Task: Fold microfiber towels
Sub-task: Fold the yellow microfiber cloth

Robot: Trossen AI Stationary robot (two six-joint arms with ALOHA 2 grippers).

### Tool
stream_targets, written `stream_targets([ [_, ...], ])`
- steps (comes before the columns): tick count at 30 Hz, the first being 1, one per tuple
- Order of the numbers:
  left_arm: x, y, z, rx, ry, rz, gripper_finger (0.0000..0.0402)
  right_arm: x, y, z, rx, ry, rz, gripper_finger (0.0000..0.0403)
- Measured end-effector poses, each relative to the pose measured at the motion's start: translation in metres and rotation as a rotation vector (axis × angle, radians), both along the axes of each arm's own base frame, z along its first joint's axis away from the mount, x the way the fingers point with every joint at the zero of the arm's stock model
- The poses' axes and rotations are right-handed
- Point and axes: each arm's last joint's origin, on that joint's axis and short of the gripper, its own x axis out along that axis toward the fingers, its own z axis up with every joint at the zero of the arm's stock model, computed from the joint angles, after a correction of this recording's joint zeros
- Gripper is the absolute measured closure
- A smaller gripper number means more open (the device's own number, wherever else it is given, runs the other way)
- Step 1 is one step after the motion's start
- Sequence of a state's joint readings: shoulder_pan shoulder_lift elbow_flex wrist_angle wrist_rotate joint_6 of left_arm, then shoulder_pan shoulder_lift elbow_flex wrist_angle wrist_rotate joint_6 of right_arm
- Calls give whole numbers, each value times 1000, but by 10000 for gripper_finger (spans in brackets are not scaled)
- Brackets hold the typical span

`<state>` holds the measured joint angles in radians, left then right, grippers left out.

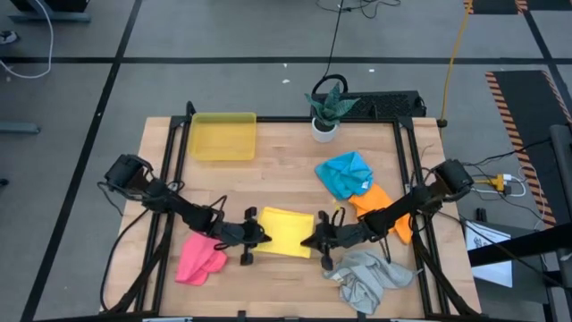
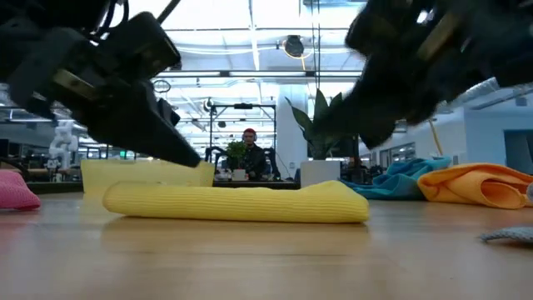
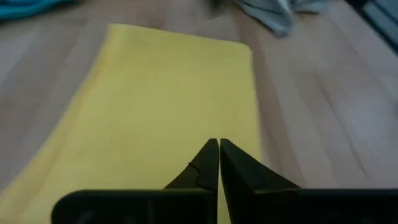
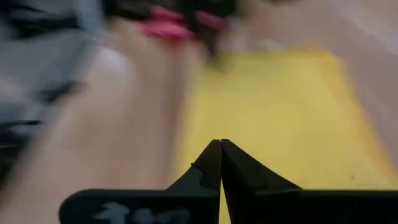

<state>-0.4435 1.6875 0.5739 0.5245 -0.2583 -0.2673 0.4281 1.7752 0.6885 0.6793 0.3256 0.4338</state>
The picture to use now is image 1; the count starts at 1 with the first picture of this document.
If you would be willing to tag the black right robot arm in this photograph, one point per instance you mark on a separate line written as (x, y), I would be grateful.
(402, 205)

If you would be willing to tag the black hazard-striped floor mat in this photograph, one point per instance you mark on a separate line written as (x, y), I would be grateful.
(532, 112)
(496, 5)

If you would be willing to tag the yellow translucent plastic bin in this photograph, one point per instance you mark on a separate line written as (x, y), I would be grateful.
(222, 138)

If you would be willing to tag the white power adapter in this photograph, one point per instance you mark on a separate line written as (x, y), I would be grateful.
(507, 177)

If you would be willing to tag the snake plant in white pot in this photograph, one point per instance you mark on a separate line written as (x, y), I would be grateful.
(325, 129)

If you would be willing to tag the yellow tape tag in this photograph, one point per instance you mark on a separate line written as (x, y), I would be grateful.
(338, 208)

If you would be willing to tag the yellow power splitter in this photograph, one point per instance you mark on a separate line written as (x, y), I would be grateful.
(493, 182)

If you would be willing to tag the grey floor bar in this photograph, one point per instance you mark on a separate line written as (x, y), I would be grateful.
(18, 128)

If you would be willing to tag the small black box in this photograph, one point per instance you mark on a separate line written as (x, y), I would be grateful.
(481, 214)

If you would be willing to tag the pink microfiber towel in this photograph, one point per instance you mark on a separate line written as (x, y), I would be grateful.
(199, 261)

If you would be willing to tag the white paper sheet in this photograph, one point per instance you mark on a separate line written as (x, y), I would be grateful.
(493, 273)

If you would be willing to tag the shoe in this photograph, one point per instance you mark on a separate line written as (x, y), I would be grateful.
(9, 37)

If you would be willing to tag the black perforated box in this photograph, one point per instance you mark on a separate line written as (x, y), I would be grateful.
(384, 105)

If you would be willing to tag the yellow microfiber towel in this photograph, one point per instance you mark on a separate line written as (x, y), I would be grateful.
(286, 230)

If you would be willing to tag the blue microfiber towel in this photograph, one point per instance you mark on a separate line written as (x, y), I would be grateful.
(344, 174)

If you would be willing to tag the black metal table frame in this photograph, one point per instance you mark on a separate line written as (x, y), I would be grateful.
(281, 119)

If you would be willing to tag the orange microfiber towel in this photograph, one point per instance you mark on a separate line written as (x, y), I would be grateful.
(377, 199)

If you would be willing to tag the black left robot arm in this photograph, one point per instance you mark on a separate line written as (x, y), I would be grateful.
(174, 205)

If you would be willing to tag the grey metal post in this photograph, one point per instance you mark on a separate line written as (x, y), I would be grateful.
(562, 152)

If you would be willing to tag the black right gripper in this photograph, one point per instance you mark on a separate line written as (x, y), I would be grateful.
(344, 234)

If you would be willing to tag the black metal beam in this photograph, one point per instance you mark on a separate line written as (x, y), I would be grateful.
(527, 243)

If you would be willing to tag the dark furniture base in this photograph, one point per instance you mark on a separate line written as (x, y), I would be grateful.
(53, 5)

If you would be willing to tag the grey microfiber towel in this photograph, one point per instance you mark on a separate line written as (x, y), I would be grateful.
(371, 279)

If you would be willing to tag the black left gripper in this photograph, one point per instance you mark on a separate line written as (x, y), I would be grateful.
(237, 233)

